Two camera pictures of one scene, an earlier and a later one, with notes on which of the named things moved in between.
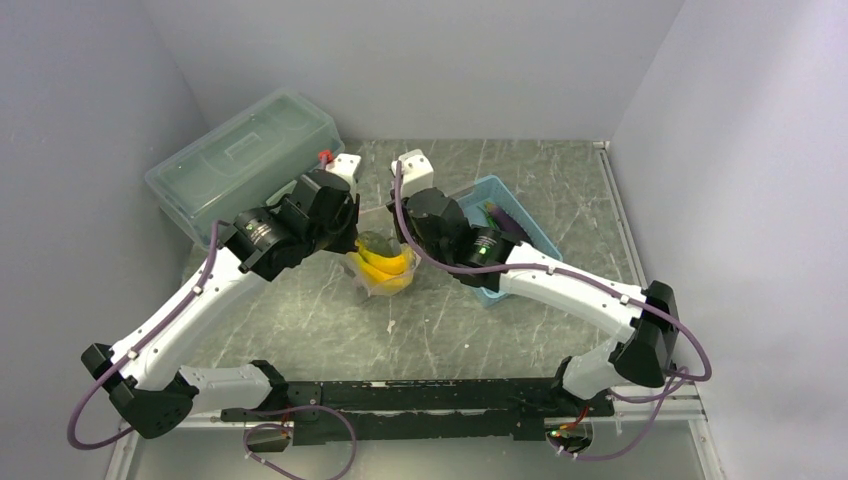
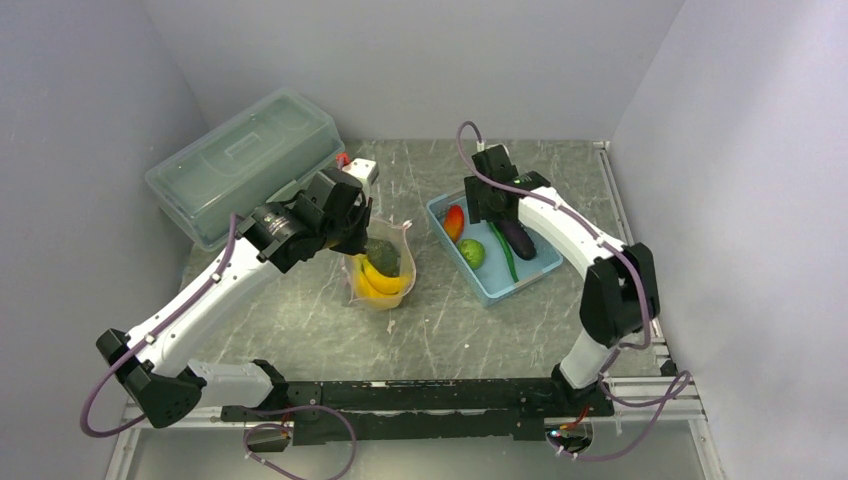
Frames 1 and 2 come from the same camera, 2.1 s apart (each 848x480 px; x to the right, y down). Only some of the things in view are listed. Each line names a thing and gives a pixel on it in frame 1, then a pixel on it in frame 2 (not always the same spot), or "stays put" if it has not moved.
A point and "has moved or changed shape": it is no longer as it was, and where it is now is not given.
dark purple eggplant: [506, 224] stays put
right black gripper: [393, 207] to [477, 208]
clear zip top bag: [383, 276] has moved or changed shape
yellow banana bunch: [384, 272] has moved or changed shape
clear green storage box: [240, 163] stays put
